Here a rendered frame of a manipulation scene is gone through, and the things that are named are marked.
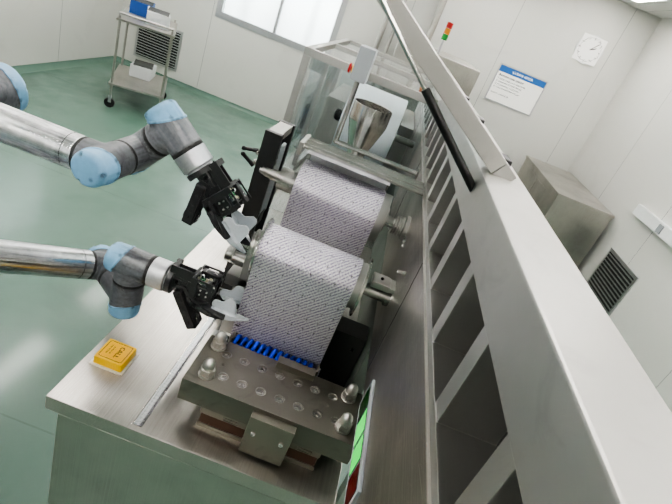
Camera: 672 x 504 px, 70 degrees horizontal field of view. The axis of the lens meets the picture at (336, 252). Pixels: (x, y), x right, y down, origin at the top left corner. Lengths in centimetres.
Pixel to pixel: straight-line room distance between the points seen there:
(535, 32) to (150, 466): 617
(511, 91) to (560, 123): 75
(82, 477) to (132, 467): 15
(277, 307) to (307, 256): 15
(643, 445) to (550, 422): 5
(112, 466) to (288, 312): 52
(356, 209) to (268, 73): 562
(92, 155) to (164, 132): 16
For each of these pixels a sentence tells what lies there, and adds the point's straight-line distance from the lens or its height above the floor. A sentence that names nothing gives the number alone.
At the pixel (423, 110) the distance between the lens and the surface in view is 199.
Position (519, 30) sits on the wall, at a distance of 660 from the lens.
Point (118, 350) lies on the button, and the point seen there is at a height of 92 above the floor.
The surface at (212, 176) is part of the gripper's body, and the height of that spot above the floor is 139.
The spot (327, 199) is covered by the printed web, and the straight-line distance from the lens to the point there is 126.
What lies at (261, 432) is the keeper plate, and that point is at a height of 99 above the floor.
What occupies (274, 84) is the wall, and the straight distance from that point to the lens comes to 680.
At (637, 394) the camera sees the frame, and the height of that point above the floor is 165.
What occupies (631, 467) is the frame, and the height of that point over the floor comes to 165.
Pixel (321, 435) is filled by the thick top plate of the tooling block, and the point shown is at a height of 102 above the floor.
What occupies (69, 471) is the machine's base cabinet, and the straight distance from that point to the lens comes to 137.
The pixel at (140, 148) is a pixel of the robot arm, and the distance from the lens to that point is 111.
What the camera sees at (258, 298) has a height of 115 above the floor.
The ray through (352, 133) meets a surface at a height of 142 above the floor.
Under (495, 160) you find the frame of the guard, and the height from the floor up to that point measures 168.
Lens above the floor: 182
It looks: 27 degrees down
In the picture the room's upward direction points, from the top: 22 degrees clockwise
